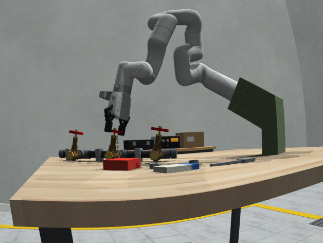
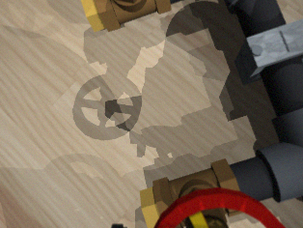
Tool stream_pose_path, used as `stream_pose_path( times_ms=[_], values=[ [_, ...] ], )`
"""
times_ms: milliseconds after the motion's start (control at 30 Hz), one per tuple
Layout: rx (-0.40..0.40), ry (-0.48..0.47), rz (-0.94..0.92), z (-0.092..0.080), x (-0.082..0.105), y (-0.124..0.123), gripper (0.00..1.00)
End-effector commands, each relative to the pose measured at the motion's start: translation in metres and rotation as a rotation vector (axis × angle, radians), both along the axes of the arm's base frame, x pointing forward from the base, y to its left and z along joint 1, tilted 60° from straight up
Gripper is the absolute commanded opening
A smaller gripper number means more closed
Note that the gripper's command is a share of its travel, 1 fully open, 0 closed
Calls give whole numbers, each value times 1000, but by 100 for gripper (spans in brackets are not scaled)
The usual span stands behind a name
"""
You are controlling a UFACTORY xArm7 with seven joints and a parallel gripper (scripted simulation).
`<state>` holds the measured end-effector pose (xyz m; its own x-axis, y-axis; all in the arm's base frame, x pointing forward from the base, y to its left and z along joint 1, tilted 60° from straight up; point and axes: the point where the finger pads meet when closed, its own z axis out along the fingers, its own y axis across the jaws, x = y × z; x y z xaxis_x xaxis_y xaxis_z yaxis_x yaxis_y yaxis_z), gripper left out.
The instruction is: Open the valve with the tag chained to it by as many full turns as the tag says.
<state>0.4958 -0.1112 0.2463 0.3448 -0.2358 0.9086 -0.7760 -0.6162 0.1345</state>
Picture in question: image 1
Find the red flat block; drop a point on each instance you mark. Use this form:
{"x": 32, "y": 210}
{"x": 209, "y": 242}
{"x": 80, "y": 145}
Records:
{"x": 124, "y": 164}

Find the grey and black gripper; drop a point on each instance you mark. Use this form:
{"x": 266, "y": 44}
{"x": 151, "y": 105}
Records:
{"x": 119, "y": 107}

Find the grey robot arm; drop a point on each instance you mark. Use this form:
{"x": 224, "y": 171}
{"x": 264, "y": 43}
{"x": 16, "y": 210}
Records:
{"x": 162, "y": 26}

